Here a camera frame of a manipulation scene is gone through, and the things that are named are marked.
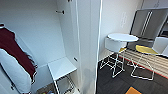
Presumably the white wardrobe door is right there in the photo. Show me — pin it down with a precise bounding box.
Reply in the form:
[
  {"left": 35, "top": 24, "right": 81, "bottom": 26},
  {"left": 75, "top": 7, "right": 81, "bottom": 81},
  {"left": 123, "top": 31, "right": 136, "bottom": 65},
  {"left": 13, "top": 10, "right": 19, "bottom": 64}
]
[{"left": 74, "top": 0, "right": 103, "bottom": 94}]

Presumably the white inner shelf unit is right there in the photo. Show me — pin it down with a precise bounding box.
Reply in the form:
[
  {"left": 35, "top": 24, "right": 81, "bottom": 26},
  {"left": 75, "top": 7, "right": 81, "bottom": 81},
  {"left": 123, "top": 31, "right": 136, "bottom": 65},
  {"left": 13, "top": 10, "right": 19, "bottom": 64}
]
[{"left": 47, "top": 56, "right": 79, "bottom": 94}]

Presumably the white round table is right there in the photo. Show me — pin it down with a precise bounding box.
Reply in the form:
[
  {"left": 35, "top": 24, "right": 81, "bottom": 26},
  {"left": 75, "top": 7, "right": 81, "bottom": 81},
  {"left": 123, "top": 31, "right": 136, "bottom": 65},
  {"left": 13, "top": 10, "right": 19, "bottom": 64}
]
[{"left": 107, "top": 32, "right": 140, "bottom": 68}]

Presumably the black wardrobe hook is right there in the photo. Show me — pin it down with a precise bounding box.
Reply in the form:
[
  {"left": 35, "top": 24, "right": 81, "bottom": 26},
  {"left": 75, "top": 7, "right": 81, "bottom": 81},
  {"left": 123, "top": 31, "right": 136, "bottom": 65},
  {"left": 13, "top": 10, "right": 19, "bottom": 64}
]
[{"left": 54, "top": 9, "right": 66, "bottom": 15}]

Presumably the white wardrobe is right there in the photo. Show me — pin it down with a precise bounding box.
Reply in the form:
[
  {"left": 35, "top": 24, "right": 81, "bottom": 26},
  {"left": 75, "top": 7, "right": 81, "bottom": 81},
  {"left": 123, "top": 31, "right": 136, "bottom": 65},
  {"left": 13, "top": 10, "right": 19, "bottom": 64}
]
[{"left": 0, "top": 0, "right": 103, "bottom": 94}]

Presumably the brown cardboard box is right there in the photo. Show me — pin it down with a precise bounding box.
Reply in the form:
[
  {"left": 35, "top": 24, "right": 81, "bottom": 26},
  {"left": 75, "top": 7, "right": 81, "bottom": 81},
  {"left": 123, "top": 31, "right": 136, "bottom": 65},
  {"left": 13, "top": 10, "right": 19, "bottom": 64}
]
[{"left": 35, "top": 84, "right": 57, "bottom": 94}]

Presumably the stainless steel fridge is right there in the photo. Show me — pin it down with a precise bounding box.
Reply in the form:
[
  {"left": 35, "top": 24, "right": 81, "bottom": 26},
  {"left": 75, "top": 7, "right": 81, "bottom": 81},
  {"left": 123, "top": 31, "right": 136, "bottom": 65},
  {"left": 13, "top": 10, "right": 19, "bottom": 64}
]
[{"left": 128, "top": 8, "right": 168, "bottom": 45}]

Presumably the maroon and white jacket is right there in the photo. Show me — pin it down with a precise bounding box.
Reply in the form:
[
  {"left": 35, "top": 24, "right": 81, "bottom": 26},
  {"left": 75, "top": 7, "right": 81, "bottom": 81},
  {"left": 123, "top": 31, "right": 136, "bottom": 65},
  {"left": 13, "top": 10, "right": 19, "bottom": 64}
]
[{"left": 0, "top": 23, "right": 39, "bottom": 94}]

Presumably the white clothes hanger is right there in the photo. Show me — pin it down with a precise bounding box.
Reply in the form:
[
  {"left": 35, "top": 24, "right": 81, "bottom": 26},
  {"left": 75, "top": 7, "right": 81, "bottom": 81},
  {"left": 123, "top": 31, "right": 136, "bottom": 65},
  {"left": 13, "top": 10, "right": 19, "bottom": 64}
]
[{"left": 0, "top": 22, "right": 6, "bottom": 30}]

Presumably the yellow chair with wire legs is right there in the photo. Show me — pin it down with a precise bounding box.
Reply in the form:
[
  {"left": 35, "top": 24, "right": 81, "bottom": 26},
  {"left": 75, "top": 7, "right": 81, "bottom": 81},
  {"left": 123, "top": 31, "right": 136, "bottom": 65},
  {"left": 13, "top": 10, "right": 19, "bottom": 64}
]
[{"left": 130, "top": 44, "right": 161, "bottom": 82}]

